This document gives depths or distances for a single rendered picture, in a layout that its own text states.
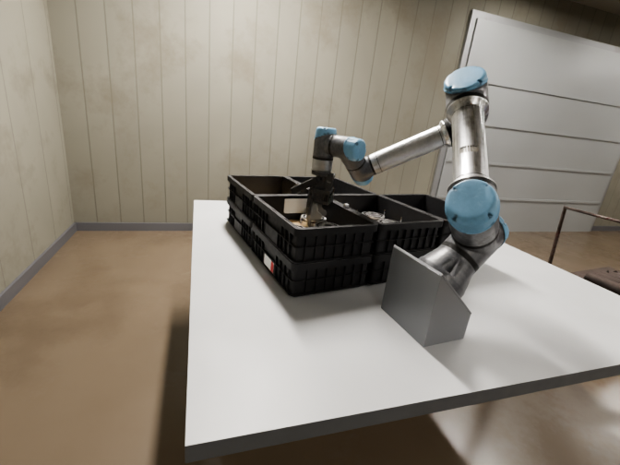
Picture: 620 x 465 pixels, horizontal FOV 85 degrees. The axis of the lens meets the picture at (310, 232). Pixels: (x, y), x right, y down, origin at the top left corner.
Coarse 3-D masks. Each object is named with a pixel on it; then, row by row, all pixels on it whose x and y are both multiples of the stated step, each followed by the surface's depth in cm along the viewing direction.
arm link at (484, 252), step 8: (504, 224) 89; (504, 232) 89; (448, 240) 93; (496, 240) 87; (504, 240) 90; (464, 248) 89; (472, 248) 88; (480, 248) 87; (488, 248) 88; (496, 248) 91; (472, 256) 89; (480, 256) 89; (488, 256) 91; (480, 264) 90
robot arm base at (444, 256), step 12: (432, 252) 93; (444, 252) 91; (456, 252) 89; (432, 264) 89; (444, 264) 88; (456, 264) 88; (468, 264) 89; (456, 276) 87; (468, 276) 89; (456, 288) 87
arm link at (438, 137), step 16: (432, 128) 114; (448, 128) 110; (400, 144) 117; (416, 144) 114; (432, 144) 113; (448, 144) 113; (368, 160) 120; (384, 160) 118; (400, 160) 117; (352, 176) 123; (368, 176) 123
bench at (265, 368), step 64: (192, 256) 125; (256, 256) 131; (512, 256) 163; (192, 320) 88; (256, 320) 91; (320, 320) 95; (384, 320) 98; (512, 320) 106; (576, 320) 110; (192, 384) 68; (256, 384) 70; (320, 384) 72; (384, 384) 74; (448, 384) 76; (512, 384) 78; (192, 448) 56
